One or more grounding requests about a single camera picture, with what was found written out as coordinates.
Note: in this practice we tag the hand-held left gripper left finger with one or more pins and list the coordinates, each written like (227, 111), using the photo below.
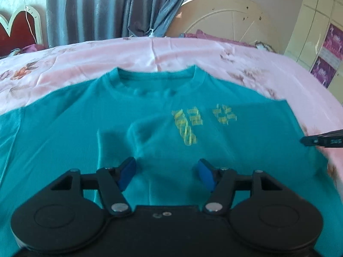
(126, 173)

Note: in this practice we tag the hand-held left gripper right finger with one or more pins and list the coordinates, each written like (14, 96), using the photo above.
(206, 176)

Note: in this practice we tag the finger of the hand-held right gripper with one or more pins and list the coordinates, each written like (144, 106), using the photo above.
(321, 140)

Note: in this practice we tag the teal t-shirt with yellow print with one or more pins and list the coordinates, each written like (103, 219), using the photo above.
(150, 128)

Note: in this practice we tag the white fluffy item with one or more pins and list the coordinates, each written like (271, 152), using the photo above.
(264, 46)

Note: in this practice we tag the pink floral bedsheet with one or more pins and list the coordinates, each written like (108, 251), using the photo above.
(174, 53)

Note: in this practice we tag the purple cloth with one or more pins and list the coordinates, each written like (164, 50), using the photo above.
(214, 37)

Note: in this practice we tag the small white item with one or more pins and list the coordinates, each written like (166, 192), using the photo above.
(152, 33)

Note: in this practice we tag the magenta pillow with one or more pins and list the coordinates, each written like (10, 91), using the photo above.
(33, 48)

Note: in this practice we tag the cream round board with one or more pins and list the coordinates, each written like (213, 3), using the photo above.
(227, 16)

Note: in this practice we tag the grey-blue curtain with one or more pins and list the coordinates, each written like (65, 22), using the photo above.
(88, 8)

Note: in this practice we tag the red headboard with cream trim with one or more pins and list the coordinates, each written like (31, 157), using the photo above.
(18, 29)

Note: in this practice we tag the purple wall poster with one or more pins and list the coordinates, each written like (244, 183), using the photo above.
(323, 72)
(333, 41)

